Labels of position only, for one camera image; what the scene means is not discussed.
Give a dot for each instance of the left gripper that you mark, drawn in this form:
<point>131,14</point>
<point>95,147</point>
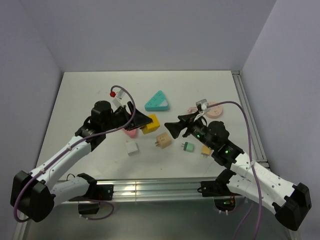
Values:
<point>139,120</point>

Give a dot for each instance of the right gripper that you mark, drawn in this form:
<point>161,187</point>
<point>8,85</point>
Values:
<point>175,128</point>

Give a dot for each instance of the pink triangular power strip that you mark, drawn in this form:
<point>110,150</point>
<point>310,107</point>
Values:
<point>131,133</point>

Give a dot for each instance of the yellow cube power socket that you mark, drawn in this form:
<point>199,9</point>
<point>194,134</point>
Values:
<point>151,127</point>

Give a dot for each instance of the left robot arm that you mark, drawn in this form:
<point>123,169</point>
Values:
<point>37,192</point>

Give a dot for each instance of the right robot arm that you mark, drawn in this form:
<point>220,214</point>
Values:
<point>289,202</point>

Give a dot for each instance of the green plug adapter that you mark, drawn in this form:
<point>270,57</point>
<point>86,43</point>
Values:
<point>188,147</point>

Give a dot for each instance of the beige plug adapter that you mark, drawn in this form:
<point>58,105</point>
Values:
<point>163,140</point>

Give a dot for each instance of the orange plug adapter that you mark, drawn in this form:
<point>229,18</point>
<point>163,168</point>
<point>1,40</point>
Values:
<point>205,151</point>

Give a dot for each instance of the white plug adapter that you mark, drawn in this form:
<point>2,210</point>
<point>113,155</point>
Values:
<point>131,148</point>

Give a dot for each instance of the teal triangular power strip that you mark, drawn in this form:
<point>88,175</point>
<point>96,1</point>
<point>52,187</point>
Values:
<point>157,103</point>

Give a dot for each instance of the pink round power strip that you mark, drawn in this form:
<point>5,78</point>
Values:
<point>211,112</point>

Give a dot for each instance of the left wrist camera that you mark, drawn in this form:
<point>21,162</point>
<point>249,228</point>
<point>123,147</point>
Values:
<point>117,98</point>

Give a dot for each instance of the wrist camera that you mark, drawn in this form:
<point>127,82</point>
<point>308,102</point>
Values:
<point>202,105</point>
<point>117,98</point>

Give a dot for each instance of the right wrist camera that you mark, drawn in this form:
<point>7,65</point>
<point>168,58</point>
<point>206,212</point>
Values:
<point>202,105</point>

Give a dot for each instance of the aluminium front rail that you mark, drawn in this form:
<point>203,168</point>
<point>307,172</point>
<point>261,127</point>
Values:
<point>155,190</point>

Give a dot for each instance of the aluminium rail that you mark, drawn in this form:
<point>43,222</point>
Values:
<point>155,190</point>
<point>257,147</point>

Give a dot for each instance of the aluminium right rail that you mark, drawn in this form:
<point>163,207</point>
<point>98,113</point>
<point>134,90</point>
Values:
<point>257,147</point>

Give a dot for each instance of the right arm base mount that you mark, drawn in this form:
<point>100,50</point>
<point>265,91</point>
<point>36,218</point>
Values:
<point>224,200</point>

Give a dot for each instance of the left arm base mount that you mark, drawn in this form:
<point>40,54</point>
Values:
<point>98,200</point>

